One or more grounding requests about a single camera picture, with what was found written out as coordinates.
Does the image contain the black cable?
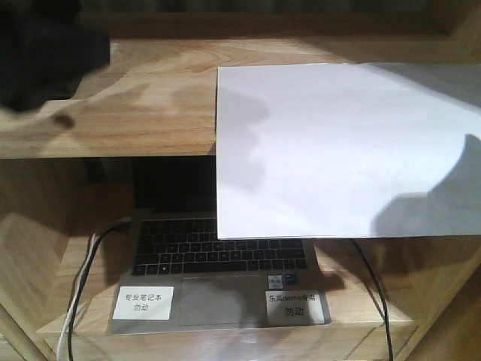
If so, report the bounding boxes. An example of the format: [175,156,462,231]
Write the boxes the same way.
[68,222,132,361]
[349,238,395,361]

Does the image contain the white cable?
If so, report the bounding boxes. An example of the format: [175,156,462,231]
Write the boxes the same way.
[56,232,99,361]

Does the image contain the grey laptop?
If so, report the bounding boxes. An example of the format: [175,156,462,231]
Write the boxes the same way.
[109,156,331,335]

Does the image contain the black cable left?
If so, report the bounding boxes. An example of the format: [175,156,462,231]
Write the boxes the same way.
[68,222,132,361]

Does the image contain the white label sticker right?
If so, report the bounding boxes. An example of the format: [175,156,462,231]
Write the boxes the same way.
[265,290,327,326]

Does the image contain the black cable right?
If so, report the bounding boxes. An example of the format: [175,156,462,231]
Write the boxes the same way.
[349,238,395,361]

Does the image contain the wooden shelf unit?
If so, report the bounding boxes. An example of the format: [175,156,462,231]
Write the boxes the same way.
[1,1,480,360]

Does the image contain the white paper sheets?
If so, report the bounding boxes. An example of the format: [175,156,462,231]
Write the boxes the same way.
[216,63,480,239]

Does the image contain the white label sticker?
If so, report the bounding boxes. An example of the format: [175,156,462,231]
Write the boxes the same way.
[112,286,174,320]
[265,290,327,326]

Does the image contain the white label sticker left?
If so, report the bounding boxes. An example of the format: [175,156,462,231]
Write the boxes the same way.
[112,286,174,320]

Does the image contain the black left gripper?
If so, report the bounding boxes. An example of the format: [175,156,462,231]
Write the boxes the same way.
[1,1,110,112]

